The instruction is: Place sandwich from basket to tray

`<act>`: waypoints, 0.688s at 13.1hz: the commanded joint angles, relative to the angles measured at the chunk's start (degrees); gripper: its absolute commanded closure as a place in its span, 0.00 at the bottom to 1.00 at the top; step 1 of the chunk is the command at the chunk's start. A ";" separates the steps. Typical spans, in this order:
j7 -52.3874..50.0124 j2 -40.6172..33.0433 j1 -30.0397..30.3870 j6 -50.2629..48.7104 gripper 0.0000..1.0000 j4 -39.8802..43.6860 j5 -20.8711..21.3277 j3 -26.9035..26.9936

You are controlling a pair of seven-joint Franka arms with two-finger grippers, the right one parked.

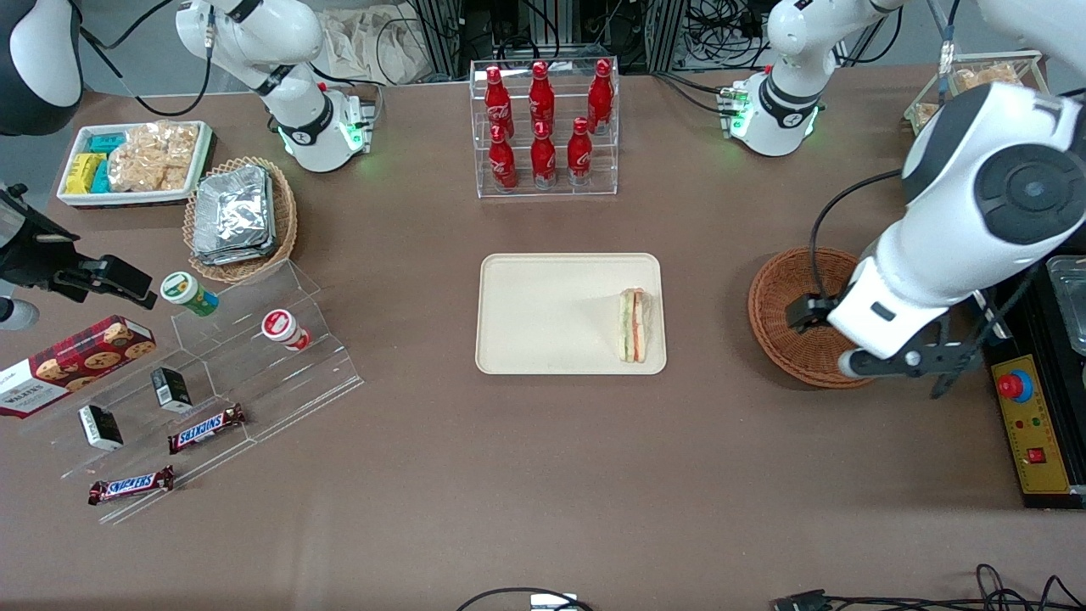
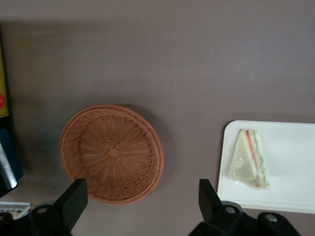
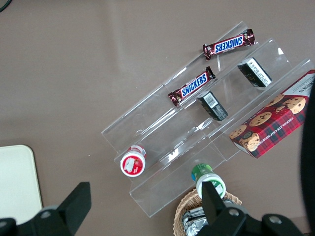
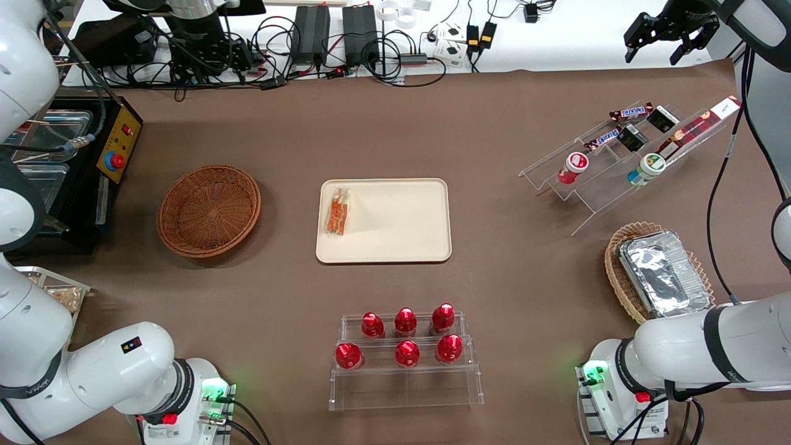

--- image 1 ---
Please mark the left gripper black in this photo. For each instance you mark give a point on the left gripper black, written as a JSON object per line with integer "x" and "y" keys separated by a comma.
{"x": 807, "y": 311}

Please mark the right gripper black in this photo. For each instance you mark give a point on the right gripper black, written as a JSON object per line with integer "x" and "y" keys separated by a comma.
{"x": 32, "y": 255}

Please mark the triangle sandwich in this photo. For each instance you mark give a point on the triangle sandwich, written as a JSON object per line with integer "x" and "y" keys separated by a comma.
{"x": 633, "y": 327}

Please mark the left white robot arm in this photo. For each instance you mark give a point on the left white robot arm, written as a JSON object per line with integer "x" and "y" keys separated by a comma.
{"x": 959, "y": 212}

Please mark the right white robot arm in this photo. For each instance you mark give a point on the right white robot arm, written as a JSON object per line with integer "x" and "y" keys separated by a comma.
{"x": 288, "y": 51}

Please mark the dark brown wicker basket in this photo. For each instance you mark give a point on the dark brown wicker basket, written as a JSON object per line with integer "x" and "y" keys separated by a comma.
{"x": 789, "y": 339}

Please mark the light wicker basket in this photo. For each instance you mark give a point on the light wicker basket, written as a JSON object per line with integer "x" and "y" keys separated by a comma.
{"x": 284, "y": 212}

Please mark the beige plastic tray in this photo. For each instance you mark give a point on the beige plastic tray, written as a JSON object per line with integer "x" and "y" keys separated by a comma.
{"x": 551, "y": 314}

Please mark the red emergency stop button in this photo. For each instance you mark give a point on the red emergency stop button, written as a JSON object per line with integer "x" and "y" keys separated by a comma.
{"x": 1015, "y": 386}

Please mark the red tartan cookie box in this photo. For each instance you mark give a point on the red tartan cookie box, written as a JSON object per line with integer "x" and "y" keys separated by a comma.
{"x": 76, "y": 361}

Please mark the white rectangular snack bin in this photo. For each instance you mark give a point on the white rectangular snack bin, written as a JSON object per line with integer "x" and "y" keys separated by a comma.
{"x": 76, "y": 199}

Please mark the green-labelled white-lidded cup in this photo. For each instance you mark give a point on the green-labelled white-lidded cup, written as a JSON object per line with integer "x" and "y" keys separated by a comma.
{"x": 187, "y": 293}

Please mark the teal snack packet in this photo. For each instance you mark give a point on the teal snack packet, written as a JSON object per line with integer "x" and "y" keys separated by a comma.
{"x": 102, "y": 178}
{"x": 108, "y": 142}

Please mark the yellow snack packet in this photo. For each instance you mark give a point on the yellow snack packet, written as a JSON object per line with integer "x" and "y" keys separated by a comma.
{"x": 82, "y": 174}

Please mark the black control box yellow panel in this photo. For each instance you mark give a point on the black control box yellow panel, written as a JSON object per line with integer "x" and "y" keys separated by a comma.
{"x": 1039, "y": 441}

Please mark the clear plastic container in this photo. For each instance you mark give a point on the clear plastic container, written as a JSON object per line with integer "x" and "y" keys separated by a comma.
{"x": 1071, "y": 297}

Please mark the small black box with barcode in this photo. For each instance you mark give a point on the small black box with barcode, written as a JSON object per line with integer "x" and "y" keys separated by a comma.
{"x": 172, "y": 389}

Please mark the clear bag of crackers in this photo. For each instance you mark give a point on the clear bag of crackers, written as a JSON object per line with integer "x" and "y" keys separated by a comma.
{"x": 153, "y": 157}

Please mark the foil-wrapped packet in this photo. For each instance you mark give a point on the foil-wrapped packet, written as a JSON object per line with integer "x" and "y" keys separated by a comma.
{"x": 237, "y": 257}
{"x": 233, "y": 208}

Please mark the small black box white label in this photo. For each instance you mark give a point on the small black box white label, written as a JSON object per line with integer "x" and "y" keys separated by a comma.
{"x": 102, "y": 428}

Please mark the Snickers chocolate bar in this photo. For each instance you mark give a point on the Snickers chocolate bar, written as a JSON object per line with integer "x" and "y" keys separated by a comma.
{"x": 206, "y": 428}
{"x": 131, "y": 485}

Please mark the clear acrylic stepped stand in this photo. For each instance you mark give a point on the clear acrylic stepped stand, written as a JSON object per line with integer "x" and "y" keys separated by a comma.
{"x": 254, "y": 382}

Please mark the red-lidded strawberry cup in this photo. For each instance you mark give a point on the red-lidded strawberry cup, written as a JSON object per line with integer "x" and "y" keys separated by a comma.
{"x": 282, "y": 329}

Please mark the black plug connector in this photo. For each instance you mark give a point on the black plug connector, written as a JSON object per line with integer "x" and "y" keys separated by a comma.
{"x": 802, "y": 602}

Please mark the crumpled white cloth bag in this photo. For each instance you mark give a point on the crumpled white cloth bag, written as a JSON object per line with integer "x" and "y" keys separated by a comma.
{"x": 373, "y": 42}

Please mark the clear acrylic bottle rack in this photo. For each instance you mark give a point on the clear acrylic bottle rack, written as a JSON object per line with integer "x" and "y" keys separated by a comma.
{"x": 475, "y": 127}

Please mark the red cola bottle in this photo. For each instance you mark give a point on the red cola bottle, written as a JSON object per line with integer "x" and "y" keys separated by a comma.
{"x": 579, "y": 153}
{"x": 601, "y": 98}
{"x": 541, "y": 98}
{"x": 498, "y": 102}
{"x": 502, "y": 161}
{"x": 544, "y": 157}

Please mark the aluminium frame post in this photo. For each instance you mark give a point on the aluminium frame post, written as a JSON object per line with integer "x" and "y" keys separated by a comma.
{"x": 441, "y": 34}
{"x": 666, "y": 34}

